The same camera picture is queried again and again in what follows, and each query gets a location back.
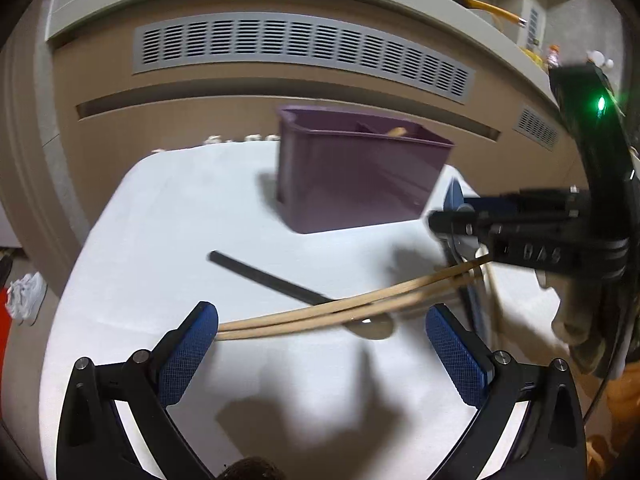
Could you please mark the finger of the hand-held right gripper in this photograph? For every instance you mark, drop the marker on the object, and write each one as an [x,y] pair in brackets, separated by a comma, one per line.
[460,222]
[520,202]

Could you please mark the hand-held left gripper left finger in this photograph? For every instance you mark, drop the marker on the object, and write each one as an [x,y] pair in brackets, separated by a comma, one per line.
[192,345]

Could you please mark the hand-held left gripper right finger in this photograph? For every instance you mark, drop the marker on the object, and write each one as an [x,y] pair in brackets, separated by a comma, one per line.
[457,360]

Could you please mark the purple plastic utensil container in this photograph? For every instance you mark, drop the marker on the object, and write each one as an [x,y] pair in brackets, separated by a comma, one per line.
[350,185]

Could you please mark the person's right hand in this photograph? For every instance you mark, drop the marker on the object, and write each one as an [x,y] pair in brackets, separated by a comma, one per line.
[575,320]

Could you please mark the small grey vent grille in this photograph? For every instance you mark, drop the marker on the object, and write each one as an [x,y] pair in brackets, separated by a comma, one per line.
[537,127]

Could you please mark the wooden utensil tip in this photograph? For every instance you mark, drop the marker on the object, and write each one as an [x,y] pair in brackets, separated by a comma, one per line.
[397,132]

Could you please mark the white tablecloth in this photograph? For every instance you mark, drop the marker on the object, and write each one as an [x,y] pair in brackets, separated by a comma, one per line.
[165,220]

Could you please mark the orange clothing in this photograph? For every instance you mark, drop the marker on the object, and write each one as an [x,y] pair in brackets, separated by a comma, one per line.
[622,410]

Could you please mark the white cloth on floor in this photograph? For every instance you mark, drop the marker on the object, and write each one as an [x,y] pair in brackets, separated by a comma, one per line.
[25,297]

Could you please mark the large grey vent grille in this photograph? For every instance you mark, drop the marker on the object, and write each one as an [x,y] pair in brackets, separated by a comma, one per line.
[300,42]

